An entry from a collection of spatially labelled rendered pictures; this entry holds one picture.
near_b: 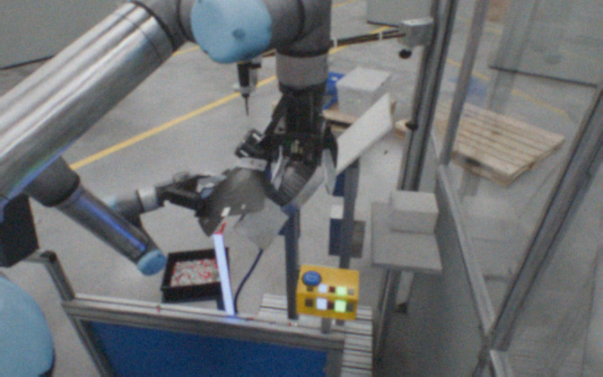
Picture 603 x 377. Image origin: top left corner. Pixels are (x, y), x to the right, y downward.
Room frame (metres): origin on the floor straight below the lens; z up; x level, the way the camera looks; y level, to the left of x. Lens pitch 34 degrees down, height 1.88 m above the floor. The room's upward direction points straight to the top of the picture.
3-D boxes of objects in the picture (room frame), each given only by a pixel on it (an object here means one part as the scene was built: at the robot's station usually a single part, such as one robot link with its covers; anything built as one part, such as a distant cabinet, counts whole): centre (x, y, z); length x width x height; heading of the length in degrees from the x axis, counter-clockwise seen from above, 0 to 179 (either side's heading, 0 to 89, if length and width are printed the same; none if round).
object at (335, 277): (0.70, -0.07, 1.02); 0.16 x 0.10 x 0.11; 82
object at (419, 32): (1.38, -0.39, 1.54); 0.10 x 0.07 x 0.09; 117
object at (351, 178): (1.19, -0.18, 0.58); 0.09 x 0.05 x 1.15; 172
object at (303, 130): (0.54, 0.00, 1.62); 0.09 x 0.08 x 0.12; 172
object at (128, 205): (0.89, 0.52, 1.17); 0.11 x 0.08 x 0.09; 119
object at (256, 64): (1.11, 0.16, 1.50); 0.09 x 0.07 x 0.10; 117
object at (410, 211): (1.21, -0.43, 0.92); 0.17 x 0.16 x 0.11; 82
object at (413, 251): (1.14, -0.39, 0.85); 0.36 x 0.24 x 0.03; 172
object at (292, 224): (1.22, 0.05, 0.46); 0.09 x 0.05 x 0.91; 172
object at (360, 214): (1.28, -0.19, 0.73); 0.15 x 0.09 x 0.22; 82
